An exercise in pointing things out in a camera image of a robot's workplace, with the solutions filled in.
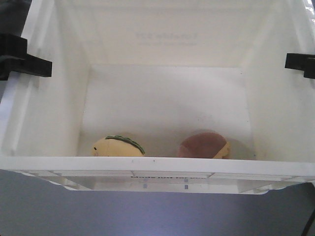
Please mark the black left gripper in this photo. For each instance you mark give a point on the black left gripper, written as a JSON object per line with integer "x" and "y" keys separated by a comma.
{"x": 14, "y": 57}

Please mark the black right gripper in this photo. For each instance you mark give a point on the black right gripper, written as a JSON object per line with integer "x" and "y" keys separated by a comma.
{"x": 302, "y": 62}

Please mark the pink round plush toy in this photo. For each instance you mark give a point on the pink round plush toy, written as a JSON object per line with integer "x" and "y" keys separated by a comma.
{"x": 207, "y": 145}

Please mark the white plastic tote box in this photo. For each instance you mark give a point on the white plastic tote box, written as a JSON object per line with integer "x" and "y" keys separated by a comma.
{"x": 158, "y": 72}

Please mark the cream plush toy green trim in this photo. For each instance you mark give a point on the cream plush toy green trim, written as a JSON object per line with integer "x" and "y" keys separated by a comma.
{"x": 117, "y": 146}

